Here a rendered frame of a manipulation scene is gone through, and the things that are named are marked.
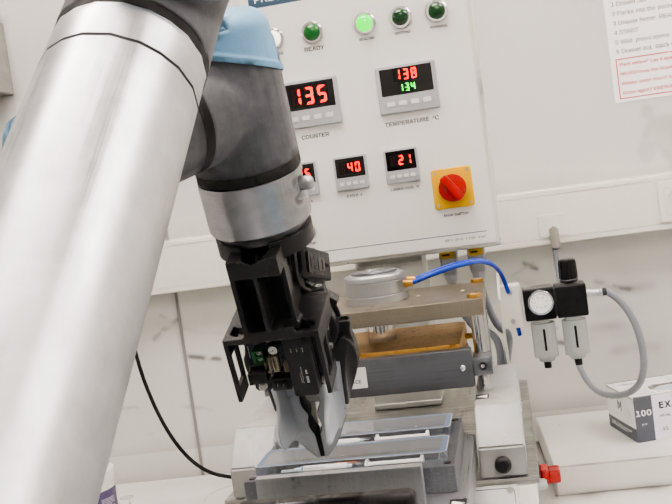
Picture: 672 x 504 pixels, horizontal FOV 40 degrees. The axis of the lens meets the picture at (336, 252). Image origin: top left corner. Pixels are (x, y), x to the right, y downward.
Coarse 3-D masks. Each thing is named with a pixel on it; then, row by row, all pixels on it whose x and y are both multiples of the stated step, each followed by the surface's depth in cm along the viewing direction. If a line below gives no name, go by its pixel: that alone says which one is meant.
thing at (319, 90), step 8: (288, 88) 130; (296, 88) 130; (304, 88) 130; (312, 88) 130; (320, 88) 130; (296, 96) 130; (304, 96) 130; (312, 96) 130; (320, 96) 130; (328, 96) 129; (296, 104) 130; (304, 104) 130; (312, 104) 130; (320, 104) 130
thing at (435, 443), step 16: (304, 448) 93; (336, 448) 91; (352, 448) 90; (368, 448) 90; (384, 448) 89; (400, 448) 88; (416, 448) 87; (432, 448) 87; (272, 464) 89; (288, 464) 88
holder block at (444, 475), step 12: (456, 420) 99; (456, 432) 94; (456, 444) 90; (456, 456) 87; (432, 468) 84; (444, 468) 84; (456, 468) 85; (252, 480) 87; (432, 480) 84; (444, 480) 84; (456, 480) 84; (252, 492) 87; (432, 492) 84
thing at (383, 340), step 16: (368, 336) 123; (384, 336) 117; (400, 336) 119; (416, 336) 118; (432, 336) 116; (448, 336) 114; (464, 336) 119; (368, 352) 111; (384, 352) 110; (400, 352) 110
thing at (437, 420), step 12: (372, 420) 100; (384, 420) 99; (396, 420) 99; (408, 420) 98; (420, 420) 97; (432, 420) 97; (444, 420) 96; (348, 432) 97; (360, 432) 96; (372, 432) 95
